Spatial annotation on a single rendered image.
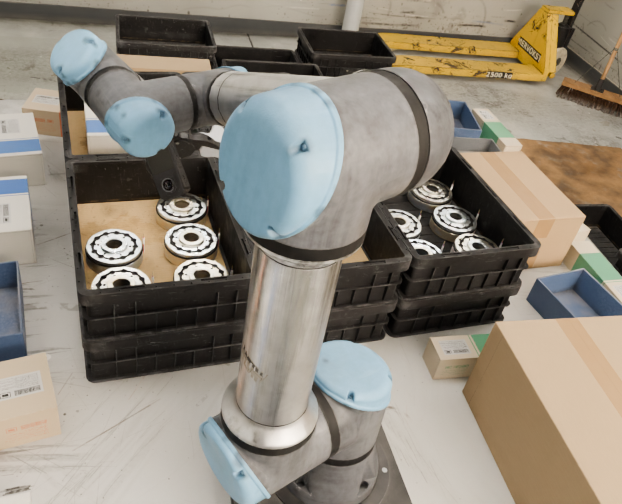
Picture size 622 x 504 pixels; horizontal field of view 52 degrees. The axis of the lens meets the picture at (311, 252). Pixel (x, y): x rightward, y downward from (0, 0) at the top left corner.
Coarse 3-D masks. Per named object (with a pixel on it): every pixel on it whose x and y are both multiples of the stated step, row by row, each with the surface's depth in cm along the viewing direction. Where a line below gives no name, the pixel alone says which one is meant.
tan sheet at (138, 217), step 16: (80, 208) 133; (96, 208) 134; (112, 208) 135; (128, 208) 136; (144, 208) 136; (80, 224) 129; (96, 224) 130; (112, 224) 131; (128, 224) 131; (144, 224) 132; (208, 224) 136; (160, 240) 129; (144, 256) 125; (160, 256) 126; (144, 272) 121; (160, 272) 122
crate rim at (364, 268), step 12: (384, 216) 131; (396, 240) 125; (252, 252) 115; (408, 252) 123; (348, 264) 117; (360, 264) 117; (372, 264) 118; (384, 264) 119; (396, 264) 120; (408, 264) 121; (348, 276) 118
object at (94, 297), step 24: (72, 168) 126; (216, 168) 134; (72, 192) 120; (72, 216) 115; (72, 240) 110; (240, 240) 117; (120, 288) 103; (144, 288) 104; (168, 288) 105; (192, 288) 107; (216, 288) 109; (240, 288) 111
